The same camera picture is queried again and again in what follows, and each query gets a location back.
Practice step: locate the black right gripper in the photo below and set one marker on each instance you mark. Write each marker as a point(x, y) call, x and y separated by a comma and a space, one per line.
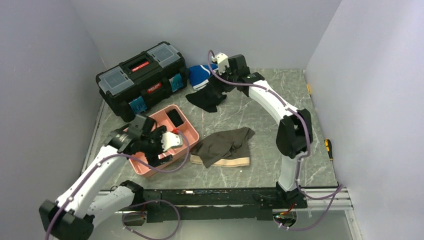
point(227, 70)

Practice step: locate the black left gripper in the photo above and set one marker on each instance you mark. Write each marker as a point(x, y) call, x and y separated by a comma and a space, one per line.
point(153, 159)

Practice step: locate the pink compartment tray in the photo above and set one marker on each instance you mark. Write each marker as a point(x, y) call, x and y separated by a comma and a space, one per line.
point(186, 128)

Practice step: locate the olive underwear with beige waistband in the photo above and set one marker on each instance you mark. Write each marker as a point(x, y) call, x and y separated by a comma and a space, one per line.
point(229, 148)

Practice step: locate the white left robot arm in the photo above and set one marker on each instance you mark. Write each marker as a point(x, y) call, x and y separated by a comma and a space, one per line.
point(86, 188)

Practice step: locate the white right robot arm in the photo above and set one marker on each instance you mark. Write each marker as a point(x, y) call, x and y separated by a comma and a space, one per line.
point(294, 133)

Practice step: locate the black rolled underwear in tray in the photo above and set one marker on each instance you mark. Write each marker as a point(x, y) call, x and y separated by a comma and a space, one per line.
point(175, 118)

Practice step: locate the blue white garment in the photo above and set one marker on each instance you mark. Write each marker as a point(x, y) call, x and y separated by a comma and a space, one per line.
point(199, 76)

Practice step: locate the black plastic toolbox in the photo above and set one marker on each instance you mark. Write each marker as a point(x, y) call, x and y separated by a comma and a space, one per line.
point(139, 83)

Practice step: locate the yellow black screwdriver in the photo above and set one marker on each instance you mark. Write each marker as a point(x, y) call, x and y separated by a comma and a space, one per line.
point(329, 148)

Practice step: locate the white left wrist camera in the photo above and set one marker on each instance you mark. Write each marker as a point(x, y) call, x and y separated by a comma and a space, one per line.
point(170, 140)

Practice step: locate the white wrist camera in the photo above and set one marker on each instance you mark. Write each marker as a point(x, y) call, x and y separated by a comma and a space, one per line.
point(170, 140)
point(222, 62)

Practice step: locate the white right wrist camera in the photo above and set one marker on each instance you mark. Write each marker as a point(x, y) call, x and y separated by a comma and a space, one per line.
point(222, 62)

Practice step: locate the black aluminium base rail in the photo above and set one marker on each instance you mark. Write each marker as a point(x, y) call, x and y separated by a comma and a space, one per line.
point(261, 203)

